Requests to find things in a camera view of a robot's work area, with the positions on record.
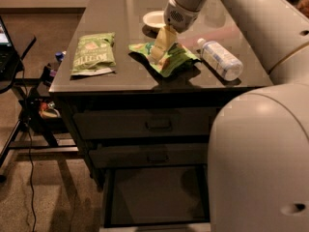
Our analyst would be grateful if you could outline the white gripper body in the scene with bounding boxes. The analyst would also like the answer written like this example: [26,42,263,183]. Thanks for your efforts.
[163,0,198,33]

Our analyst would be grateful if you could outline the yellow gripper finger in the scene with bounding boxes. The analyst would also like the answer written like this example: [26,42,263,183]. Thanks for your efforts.
[150,45,165,64]
[154,25,177,51]

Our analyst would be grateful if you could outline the green rice chip bag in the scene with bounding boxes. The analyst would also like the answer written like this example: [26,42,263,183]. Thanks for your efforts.
[128,42,198,77]

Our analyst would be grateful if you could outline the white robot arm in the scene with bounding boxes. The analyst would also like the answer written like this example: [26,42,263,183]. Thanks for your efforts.
[164,0,309,232]

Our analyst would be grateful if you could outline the green kettle chip bag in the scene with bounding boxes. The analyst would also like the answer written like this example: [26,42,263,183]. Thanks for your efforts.
[71,32,116,76]

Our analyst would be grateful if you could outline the top left drawer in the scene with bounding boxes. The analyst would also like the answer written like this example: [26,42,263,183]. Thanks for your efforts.
[73,107,216,139]

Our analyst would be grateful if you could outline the middle left drawer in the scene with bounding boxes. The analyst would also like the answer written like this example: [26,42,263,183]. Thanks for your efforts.
[89,143,208,168]

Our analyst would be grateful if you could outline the open bottom drawer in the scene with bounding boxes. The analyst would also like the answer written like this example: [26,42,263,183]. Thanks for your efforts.
[99,164,211,232]

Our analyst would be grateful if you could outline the white paper bowl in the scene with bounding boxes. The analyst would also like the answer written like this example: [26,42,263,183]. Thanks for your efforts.
[143,11,165,32]

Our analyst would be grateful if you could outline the clear plastic water bottle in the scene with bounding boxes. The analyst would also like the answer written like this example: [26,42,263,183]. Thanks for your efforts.
[197,38,243,81]

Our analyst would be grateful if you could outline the blue capped bottle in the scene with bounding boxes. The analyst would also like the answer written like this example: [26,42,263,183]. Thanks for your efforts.
[55,51,66,63]

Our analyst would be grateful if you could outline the dark blue can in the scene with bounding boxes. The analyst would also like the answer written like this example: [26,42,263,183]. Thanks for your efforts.
[42,63,59,86]

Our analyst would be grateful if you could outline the colourful items on shelf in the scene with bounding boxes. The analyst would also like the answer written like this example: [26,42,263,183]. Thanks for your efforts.
[40,101,61,119]

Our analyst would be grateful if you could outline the orange snack jar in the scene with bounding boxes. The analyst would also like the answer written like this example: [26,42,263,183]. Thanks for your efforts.
[296,0,309,17]

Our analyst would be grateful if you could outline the black side table stand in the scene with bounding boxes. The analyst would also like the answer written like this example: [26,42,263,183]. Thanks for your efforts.
[0,36,79,183]

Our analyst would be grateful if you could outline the black laptop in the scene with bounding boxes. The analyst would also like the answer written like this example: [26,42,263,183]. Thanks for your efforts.
[0,16,19,81]

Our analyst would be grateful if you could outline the black power cable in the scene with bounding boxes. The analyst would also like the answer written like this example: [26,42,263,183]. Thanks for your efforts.
[19,60,39,232]

